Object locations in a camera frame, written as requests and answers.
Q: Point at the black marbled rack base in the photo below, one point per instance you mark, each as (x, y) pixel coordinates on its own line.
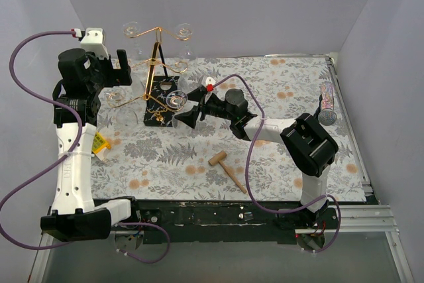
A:
(158, 113)

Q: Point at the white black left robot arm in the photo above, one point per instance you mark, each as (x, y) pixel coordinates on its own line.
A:
(73, 215)

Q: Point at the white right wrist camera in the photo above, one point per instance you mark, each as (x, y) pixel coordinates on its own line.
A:
(209, 83)

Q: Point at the wooden toy mallet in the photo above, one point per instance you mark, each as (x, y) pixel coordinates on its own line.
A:
(218, 159)

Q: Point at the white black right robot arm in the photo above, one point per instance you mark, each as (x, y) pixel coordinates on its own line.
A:
(310, 146)

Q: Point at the floral patterned table mat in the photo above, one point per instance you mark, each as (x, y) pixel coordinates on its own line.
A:
(162, 163)

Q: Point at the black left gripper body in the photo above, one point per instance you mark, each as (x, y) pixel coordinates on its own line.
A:
(116, 73)

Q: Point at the gold wire wine glass rack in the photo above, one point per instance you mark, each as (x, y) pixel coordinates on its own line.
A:
(157, 64)

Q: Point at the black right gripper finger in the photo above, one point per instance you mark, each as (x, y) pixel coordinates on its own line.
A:
(197, 94)
(189, 117)

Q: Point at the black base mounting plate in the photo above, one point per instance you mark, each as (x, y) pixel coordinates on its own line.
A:
(159, 221)

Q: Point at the aluminium frame rail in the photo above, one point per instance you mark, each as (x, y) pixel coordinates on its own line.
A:
(367, 218)

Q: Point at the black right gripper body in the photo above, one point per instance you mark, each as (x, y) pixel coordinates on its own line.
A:
(201, 105)

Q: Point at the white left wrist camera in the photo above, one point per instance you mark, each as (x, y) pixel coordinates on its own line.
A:
(94, 41)

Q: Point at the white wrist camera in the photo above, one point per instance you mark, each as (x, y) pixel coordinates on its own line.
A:
(209, 83)
(94, 41)

